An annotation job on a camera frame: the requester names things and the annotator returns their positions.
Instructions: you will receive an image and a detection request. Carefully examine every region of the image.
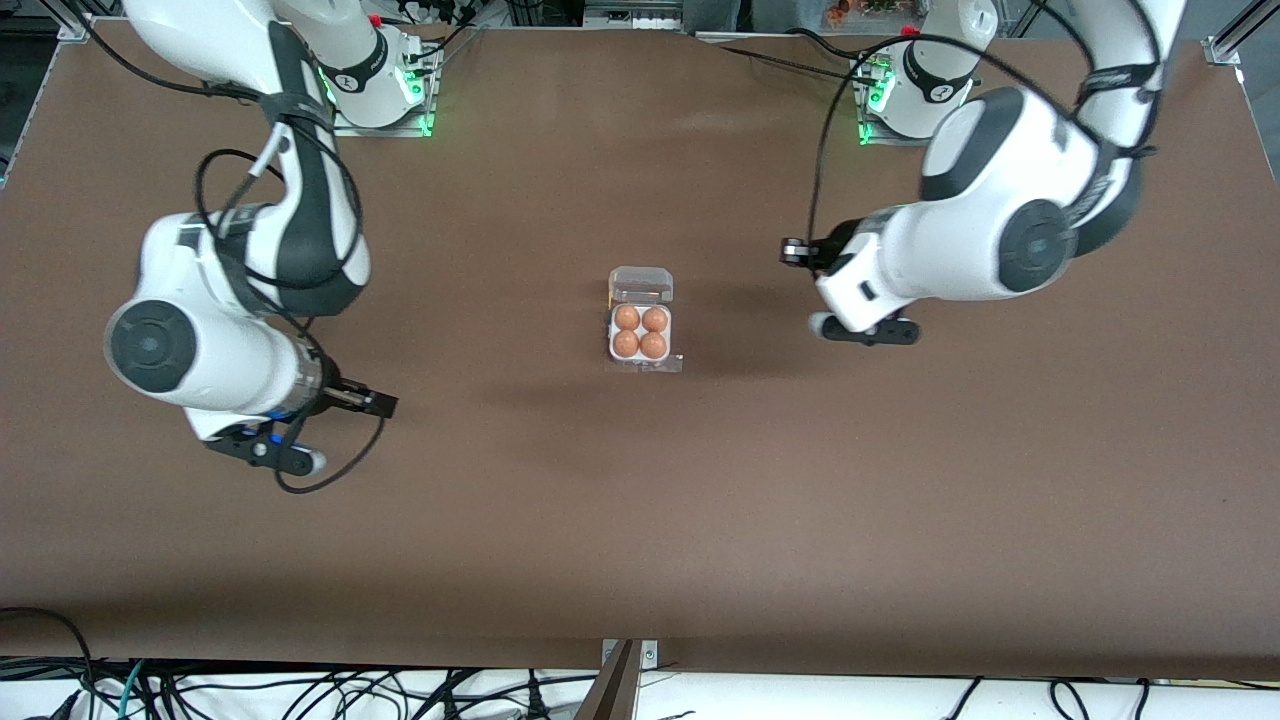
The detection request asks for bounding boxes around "clear plastic egg box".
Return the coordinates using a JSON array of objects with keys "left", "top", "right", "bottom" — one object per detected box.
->
[{"left": 606, "top": 265, "right": 677, "bottom": 365}]

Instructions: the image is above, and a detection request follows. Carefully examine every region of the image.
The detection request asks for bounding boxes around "clear tape strip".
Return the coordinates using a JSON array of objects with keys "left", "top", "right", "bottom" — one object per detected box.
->
[{"left": 605, "top": 352, "right": 686, "bottom": 377}]

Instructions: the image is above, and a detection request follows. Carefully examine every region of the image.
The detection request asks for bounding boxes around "grey power strip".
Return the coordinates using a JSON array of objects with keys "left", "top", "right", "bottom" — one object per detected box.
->
[{"left": 584, "top": 0, "right": 685, "bottom": 28}]

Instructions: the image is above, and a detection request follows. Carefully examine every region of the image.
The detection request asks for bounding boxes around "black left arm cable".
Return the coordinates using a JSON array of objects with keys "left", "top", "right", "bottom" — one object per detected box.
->
[{"left": 810, "top": 0, "right": 1161, "bottom": 263}]

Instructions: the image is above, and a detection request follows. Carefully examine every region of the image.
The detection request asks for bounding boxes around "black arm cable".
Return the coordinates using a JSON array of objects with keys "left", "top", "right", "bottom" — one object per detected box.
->
[
  {"left": 193, "top": 148, "right": 388, "bottom": 495},
  {"left": 810, "top": 0, "right": 1161, "bottom": 263}
]

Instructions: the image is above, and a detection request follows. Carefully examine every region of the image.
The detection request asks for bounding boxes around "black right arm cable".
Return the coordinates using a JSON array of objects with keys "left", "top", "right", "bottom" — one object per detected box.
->
[{"left": 193, "top": 148, "right": 388, "bottom": 495}]

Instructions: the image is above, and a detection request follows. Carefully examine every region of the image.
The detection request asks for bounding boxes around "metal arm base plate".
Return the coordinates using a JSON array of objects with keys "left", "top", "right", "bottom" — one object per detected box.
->
[
  {"left": 329, "top": 42, "right": 441, "bottom": 139},
  {"left": 852, "top": 52, "right": 941, "bottom": 149}
]

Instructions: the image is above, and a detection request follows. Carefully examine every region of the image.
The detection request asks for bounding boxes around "teal cable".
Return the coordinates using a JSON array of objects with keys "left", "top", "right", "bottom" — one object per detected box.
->
[{"left": 112, "top": 658, "right": 149, "bottom": 720}]

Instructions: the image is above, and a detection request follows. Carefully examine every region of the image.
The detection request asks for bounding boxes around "small metal bracket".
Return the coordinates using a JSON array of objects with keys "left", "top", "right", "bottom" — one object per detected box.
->
[{"left": 600, "top": 639, "right": 660, "bottom": 670}]

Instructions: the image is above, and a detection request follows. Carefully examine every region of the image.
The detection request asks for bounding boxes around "aluminium frame post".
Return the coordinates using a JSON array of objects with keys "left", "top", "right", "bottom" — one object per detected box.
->
[
  {"left": 38, "top": 0, "right": 99, "bottom": 43},
  {"left": 1203, "top": 0, "right": 1280, "bottom": 67}
]

